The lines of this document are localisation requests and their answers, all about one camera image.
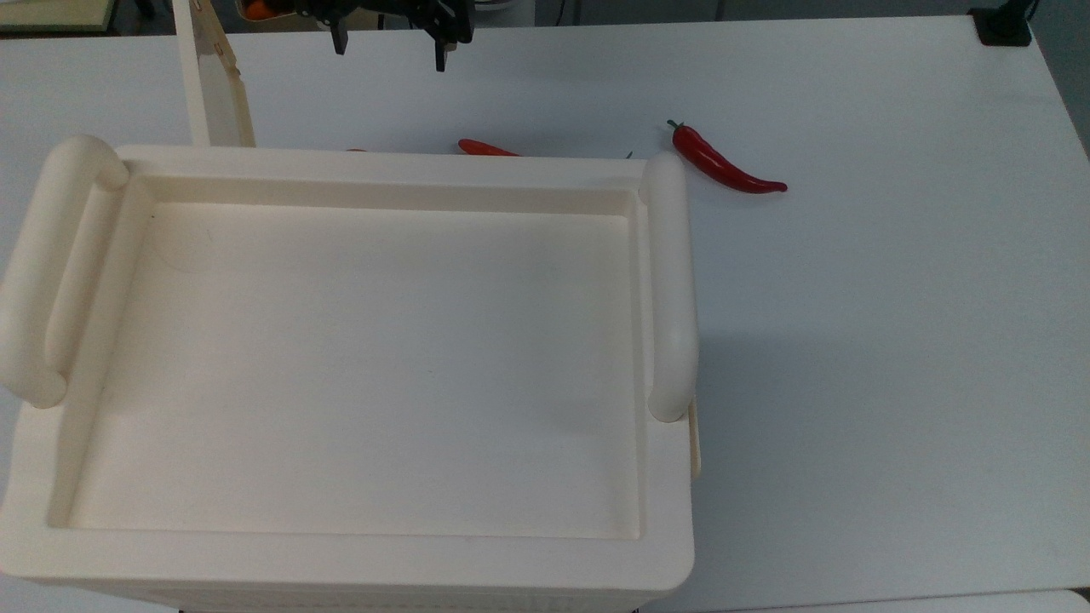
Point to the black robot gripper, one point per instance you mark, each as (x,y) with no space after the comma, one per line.
(387,12)

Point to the cream cabinet door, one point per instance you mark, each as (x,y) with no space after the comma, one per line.
(223,95)

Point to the cream plastic cabinet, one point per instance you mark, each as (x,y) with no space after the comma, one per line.
(366,366)

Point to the orange toy carrot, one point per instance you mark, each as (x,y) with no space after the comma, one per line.
(485,149)

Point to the pale board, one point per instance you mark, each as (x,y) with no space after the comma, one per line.
(51,12)

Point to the red chili pepper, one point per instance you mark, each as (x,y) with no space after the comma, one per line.
(719,163)

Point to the black table clamp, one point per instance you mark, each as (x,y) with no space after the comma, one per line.
(1003,25)

